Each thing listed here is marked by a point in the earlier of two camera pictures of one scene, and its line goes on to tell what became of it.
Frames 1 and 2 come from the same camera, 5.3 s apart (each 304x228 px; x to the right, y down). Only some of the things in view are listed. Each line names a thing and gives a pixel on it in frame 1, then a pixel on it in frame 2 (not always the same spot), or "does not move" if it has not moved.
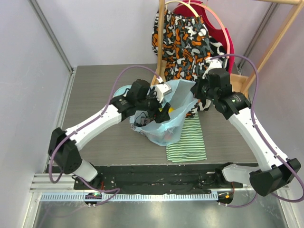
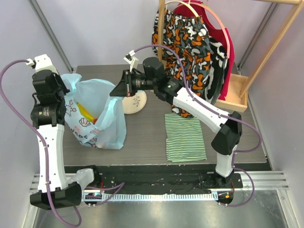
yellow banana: [171, 109] -> [85, 114]
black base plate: [157, 179] does not move
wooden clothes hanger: [188, 3] does not move
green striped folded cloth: [191, 146] does not move
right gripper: [198, 88] -> [128, 83]
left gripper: [164, 115] -> [64, 89]
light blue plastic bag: [182, 98] -> [109, 132]
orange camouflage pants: [186, 47] does not move
